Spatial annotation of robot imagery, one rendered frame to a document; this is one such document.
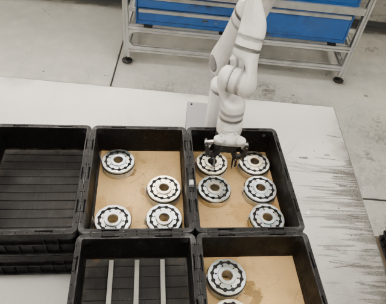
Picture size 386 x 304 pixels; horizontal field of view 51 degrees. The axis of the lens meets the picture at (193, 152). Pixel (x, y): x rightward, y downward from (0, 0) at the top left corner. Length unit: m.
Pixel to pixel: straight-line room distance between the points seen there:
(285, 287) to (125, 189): 0.54
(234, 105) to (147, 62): 2.17
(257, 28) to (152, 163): 0.56
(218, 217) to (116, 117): 0.68
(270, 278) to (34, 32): 2.96
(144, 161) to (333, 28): 2.14
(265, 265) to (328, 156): 0.67
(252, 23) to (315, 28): 2.11
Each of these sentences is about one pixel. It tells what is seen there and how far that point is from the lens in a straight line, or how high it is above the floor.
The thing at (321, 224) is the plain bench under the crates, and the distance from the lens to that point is 1.48.
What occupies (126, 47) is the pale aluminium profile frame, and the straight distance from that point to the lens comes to 3.18.
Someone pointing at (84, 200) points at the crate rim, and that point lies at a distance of 1.16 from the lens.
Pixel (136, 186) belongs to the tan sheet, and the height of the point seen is 0.83.
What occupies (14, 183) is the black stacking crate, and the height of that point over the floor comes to 0.83.
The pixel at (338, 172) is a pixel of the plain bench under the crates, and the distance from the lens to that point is 1.67.
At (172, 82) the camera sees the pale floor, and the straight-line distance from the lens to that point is 3.05.
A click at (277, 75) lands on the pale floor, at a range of 3.31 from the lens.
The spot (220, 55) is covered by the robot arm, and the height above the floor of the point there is 1.14.
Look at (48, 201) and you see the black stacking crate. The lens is 1.28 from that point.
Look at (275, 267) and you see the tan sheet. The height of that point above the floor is 0.83.
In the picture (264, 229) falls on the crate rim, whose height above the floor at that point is 0.93.
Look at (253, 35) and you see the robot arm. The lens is 1.05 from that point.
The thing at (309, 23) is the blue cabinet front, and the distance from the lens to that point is 3.12.
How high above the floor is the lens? 1.84
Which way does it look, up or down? 46 degrees down
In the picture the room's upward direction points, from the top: 7 degrees clockwise
